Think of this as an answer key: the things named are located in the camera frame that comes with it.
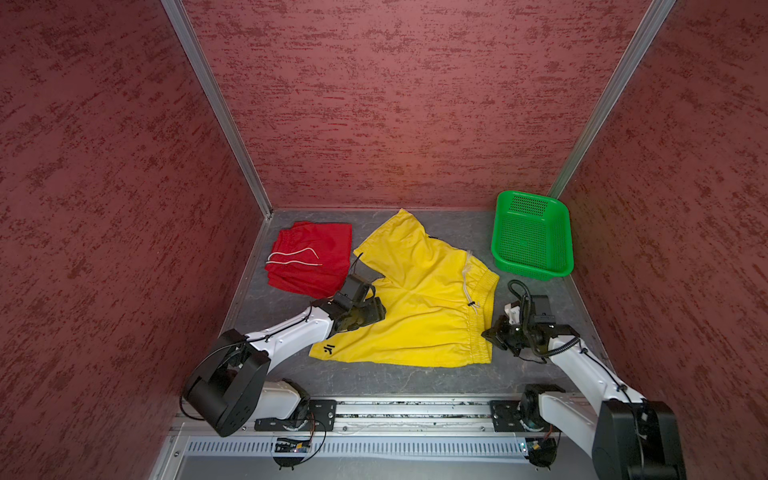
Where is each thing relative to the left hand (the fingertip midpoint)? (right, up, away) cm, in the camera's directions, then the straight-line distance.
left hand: (378, 319), depth 87 cm
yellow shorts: (+20, +3, +7) cm, 21 cm away
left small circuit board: (-22, -28, -15) cm, 38 cm away
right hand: (+30, -5, -3) cm, 30 cm away
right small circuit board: (+41, -28, -16) cm, 52 cm away
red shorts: (-25, +17, +16) cm, 34 cm away
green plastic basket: (+59, +25, +27) cm, 70 cm away
